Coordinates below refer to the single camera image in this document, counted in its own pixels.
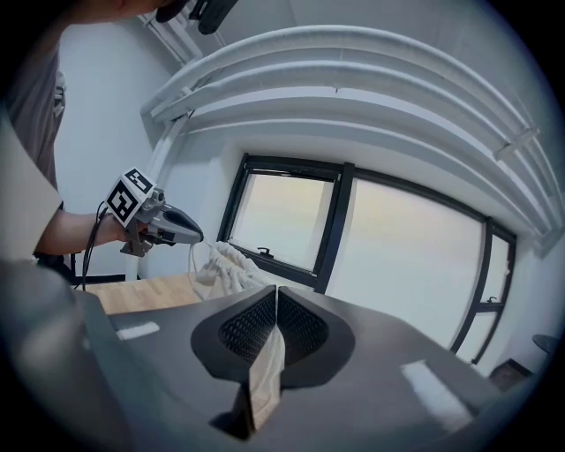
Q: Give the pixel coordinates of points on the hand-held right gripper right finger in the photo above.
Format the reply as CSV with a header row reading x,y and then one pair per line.
x,y
375,375

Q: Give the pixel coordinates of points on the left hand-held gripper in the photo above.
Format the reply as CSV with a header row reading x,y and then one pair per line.
x,y
125,198

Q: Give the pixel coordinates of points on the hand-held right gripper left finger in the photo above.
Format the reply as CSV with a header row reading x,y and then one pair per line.
x,y
167,353

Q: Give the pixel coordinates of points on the person's left forearm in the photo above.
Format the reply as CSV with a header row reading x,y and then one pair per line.
x,y
75,231

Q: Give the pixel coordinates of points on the person's left hand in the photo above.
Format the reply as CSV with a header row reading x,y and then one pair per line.
x,y
134,234

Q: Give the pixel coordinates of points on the black framed window sash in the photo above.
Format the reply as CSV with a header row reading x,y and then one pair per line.
x,y
494,273
282,220

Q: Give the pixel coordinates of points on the wide fixed window pane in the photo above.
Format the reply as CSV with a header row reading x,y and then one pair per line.
x,y
406,265

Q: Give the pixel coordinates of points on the person's grey shirt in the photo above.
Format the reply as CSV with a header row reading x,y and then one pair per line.
x,y
39,110

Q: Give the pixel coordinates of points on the white insulated pipes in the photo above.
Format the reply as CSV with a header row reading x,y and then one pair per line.
x,y
353,57

